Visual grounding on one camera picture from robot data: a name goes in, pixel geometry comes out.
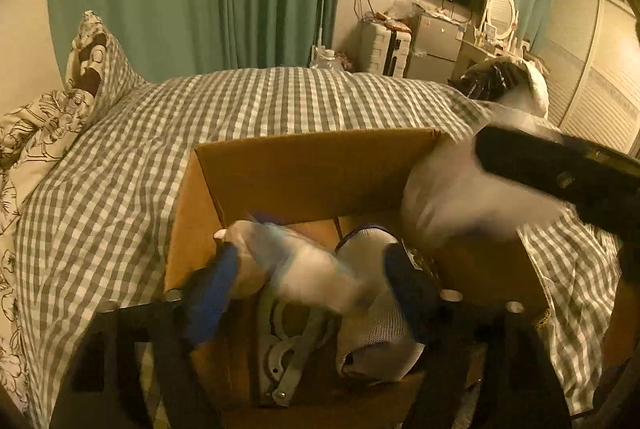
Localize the white hard suitcase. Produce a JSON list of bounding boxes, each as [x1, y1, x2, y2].
[[358, 19, 412, 78]]

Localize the blue tissue pack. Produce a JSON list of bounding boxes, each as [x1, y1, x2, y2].
[[214, 220, 376, 315]]

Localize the checkered pillow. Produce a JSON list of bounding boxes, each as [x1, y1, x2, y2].
[[63, 11, 149, 126]]

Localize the grey metal caliper tool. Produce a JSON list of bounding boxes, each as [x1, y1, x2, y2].
[[256, 285, 338, 407]]

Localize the white knit glove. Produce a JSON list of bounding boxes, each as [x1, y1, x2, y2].
[[400, 106, 565, 250]]

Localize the white dressing table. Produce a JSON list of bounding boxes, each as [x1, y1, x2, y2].
[[451, 40, 496, 80]]

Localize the brown cardboard box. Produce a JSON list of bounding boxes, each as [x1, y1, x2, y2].
[[165, 129, 549, 428]]

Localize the white oval vanity mirror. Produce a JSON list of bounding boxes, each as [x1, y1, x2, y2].
[[485, 0, 518, 41]]

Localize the large clear water jug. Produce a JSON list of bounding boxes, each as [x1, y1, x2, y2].
[[309, 46, 343, 71]]

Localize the white louvered wardrobe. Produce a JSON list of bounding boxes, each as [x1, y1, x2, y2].
[[539, 0, 639, 157]]

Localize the floral white duvet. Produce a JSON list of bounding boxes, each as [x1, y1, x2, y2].
[[1, 90, 93, 413]]

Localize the grey checkered bed cover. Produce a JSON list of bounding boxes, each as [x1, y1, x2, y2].
[[14, 65, 624, 429]]

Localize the silver mini fridge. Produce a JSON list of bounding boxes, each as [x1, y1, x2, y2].
[[405, 13, 460, 84]]

